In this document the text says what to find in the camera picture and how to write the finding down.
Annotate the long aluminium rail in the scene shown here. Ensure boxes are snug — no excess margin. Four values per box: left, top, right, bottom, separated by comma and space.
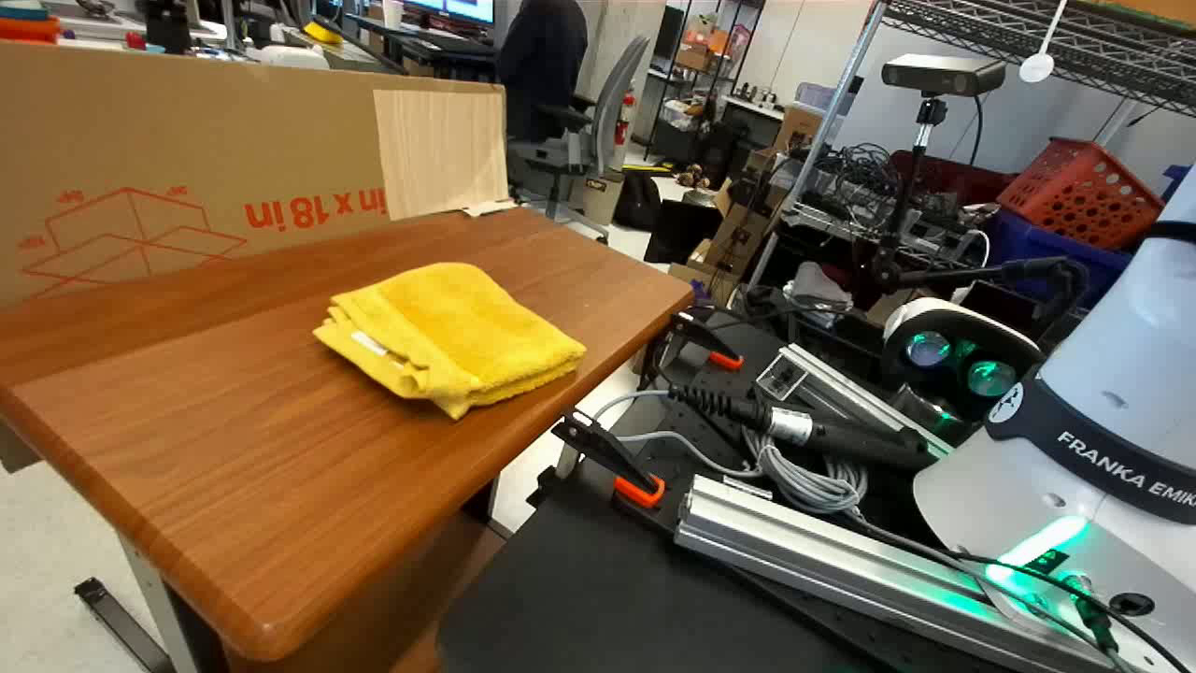
670, 472, 1125, 673

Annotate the large cardboard box red print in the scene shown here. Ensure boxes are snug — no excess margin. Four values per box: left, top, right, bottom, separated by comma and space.
0, 42, 517, 310

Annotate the blue plastic bin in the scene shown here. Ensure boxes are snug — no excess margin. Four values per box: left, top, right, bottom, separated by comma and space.
988, 205, 1135, 310

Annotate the black robot cable connector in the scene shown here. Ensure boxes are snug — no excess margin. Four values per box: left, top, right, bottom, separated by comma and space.
667, 369, 940, 473

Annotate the aluminium profile with square end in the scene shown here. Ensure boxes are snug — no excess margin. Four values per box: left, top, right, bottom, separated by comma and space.
750, 339, 957, 460

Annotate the computer monitor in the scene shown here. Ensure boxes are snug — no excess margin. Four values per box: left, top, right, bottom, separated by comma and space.
405, 0, 500, 31

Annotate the person in dark jacket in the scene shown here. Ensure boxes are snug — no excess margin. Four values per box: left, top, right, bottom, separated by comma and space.
494, 0, 589, 144

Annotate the metal wire shelf rack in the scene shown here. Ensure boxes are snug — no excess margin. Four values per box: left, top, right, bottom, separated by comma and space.
778, 0, 1196, 219

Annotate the red plastic basket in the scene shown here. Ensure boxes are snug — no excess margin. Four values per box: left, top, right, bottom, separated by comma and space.
993, 134, 1166, 255

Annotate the light wood panel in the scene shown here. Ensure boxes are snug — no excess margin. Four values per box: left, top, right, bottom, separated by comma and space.
371, 81, 520, 224

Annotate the metal desk leg frame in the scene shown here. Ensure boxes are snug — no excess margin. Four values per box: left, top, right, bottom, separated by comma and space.
72, 528, 208, 673

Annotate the black clamp orange grip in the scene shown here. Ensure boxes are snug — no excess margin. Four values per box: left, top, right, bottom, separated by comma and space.
638, 310, 750, 389
551, 409, 675, 515

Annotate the grey cable bundle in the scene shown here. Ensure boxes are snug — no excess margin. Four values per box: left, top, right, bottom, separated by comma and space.
732, 427, 876, 521

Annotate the black camera on stand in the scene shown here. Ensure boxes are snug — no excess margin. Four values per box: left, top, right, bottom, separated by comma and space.
871, 47, 1009, 296

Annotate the yellow towel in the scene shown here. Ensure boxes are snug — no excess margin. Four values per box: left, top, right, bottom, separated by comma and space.
310, 259, 589, 421

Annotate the white round hanging object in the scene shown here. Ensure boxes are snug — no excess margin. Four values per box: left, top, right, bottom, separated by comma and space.
1018, 0, 1073, 86

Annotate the white VR headset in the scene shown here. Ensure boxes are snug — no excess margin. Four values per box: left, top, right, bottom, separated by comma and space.
877, 296, 1045, 442

